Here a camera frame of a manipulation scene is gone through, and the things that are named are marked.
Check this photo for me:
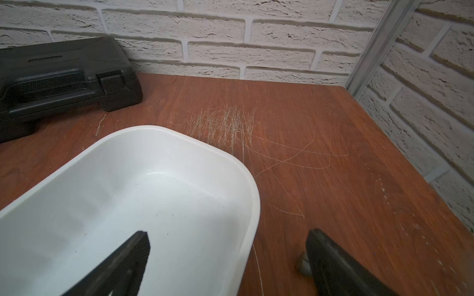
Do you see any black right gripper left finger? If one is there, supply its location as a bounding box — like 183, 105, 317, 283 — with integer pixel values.
64, 231, 151, 296

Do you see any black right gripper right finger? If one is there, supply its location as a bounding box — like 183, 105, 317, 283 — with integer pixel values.
306, 229, 396, 296

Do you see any white plastic storage box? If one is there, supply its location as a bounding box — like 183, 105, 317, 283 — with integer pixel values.
1, 126, 260, 296

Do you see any black plastic tool case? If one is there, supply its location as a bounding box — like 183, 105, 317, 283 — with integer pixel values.
1, 37, 143, 143

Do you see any aluminium corner post right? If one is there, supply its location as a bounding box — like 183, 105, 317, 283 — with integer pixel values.
344, 0, 421, 100

